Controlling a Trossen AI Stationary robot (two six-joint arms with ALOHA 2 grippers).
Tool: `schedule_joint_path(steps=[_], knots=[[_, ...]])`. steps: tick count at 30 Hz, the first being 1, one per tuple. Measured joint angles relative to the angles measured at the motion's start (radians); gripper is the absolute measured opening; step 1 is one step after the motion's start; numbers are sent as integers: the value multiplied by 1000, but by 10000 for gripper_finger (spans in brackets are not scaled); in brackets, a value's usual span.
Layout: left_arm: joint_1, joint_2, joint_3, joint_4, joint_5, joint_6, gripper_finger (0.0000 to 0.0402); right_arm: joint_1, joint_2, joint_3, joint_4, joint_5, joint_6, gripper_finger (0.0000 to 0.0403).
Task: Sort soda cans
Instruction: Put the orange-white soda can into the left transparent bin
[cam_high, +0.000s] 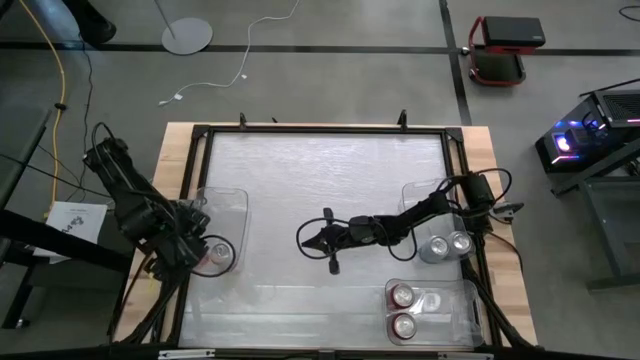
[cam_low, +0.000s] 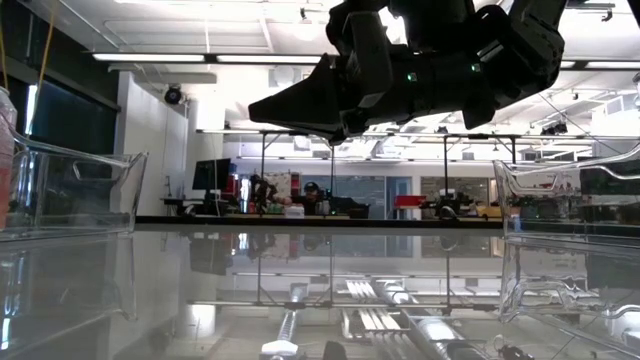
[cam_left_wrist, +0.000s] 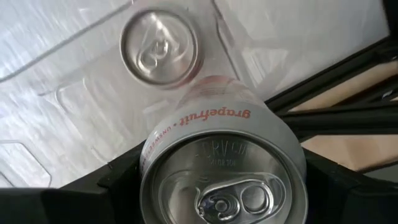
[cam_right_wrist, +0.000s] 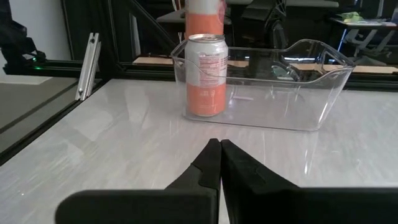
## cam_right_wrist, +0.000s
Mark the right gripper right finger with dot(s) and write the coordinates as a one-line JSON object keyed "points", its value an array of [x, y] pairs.
{"points": [[264, 202]]}

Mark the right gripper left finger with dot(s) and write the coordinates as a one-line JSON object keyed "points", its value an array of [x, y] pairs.
{"points": [[186, 205]]}

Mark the pink white soda can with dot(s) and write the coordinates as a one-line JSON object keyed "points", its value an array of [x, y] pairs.
{"points": [[203, 23], [205, 62]]}

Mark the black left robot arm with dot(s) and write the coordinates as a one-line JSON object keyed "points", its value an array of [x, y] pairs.
{"points": [[15, 40]]}

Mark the clear plastic bin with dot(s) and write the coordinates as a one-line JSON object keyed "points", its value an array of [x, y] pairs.
{"points": [[280, 105]]}

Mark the silver aluminium extrusion bar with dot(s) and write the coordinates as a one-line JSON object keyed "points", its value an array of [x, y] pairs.
{"points": [[88, 65]]}

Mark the black office chair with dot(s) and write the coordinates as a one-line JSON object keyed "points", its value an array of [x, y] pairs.
{"points": [[273, 28]]}

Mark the green item on desk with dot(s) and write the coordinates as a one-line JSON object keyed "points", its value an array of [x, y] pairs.
{"points": [[353, 16]]}

